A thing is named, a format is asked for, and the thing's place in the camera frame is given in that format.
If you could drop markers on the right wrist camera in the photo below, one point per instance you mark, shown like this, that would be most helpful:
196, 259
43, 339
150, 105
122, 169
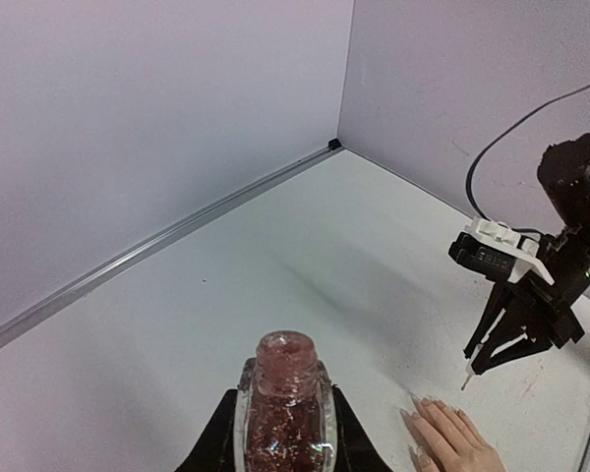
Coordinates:
498, 252

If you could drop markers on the glitter nail polish bottle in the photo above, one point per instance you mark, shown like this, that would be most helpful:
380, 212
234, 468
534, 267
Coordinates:
285, 416

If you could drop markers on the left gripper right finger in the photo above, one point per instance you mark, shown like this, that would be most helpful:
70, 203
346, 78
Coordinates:
355, 451

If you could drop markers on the mannequin hand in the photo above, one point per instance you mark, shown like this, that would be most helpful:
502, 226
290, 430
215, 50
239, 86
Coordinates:
447, 440

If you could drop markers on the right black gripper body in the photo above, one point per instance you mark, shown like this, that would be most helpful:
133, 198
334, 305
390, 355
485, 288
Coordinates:
564, 173

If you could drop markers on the white nail polish cap brush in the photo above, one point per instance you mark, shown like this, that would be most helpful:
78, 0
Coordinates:
470, 373

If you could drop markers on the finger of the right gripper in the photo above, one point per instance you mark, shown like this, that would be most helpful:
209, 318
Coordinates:
492, 353
501, 316

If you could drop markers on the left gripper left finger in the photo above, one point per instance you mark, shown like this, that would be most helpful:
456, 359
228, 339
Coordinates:
214, 450

